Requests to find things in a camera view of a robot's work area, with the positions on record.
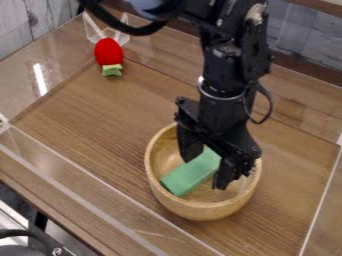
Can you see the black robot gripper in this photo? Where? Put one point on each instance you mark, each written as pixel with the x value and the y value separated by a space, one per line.
pixel 214 122

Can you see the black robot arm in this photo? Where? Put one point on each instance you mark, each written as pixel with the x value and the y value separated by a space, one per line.
pixel 232 34

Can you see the light wooden bowl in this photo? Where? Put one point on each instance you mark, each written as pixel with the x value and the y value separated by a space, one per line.
pixel 204 204

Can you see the green rectangular block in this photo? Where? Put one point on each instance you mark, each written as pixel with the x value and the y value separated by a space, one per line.
pixel 188 175

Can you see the red plush strawberry toy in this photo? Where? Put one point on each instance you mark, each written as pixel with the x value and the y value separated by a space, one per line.
pixel 108 56

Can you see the black table leg bracket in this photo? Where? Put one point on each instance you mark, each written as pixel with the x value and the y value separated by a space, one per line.
pixel 44 243

